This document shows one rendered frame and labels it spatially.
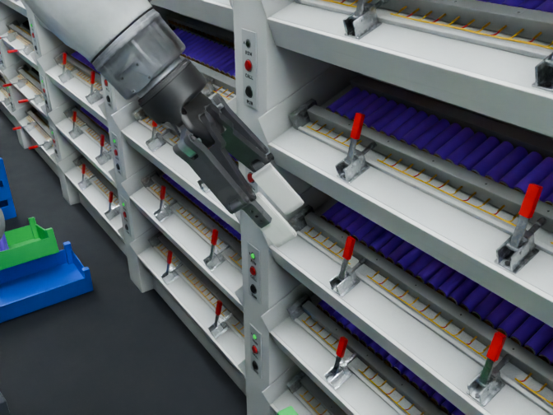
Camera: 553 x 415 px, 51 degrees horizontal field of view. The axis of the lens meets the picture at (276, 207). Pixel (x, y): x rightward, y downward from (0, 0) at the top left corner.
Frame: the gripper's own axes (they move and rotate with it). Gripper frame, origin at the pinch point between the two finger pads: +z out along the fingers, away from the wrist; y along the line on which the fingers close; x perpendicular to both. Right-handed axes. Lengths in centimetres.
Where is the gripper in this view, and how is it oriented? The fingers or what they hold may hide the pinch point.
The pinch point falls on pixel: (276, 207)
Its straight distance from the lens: 70.7
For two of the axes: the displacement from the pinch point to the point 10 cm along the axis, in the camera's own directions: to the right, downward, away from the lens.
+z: 6.3, 7.1, 3.2
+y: -1.5, 5.1, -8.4
